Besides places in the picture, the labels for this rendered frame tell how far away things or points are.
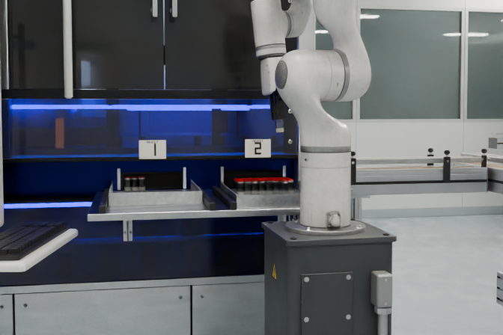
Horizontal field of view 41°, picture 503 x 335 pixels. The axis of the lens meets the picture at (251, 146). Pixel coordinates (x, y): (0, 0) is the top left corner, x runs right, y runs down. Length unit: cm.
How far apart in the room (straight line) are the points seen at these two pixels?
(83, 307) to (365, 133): 530
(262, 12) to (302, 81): 40
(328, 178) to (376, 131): 568
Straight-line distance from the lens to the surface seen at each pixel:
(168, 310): 224
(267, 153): 219
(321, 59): 154
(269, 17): 185
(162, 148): 214
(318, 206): 155
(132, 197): 190
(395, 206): 737
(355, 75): 157
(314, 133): 154
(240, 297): 225
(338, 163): 155
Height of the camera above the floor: 114
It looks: 3 degrees down
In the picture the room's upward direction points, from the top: straight up
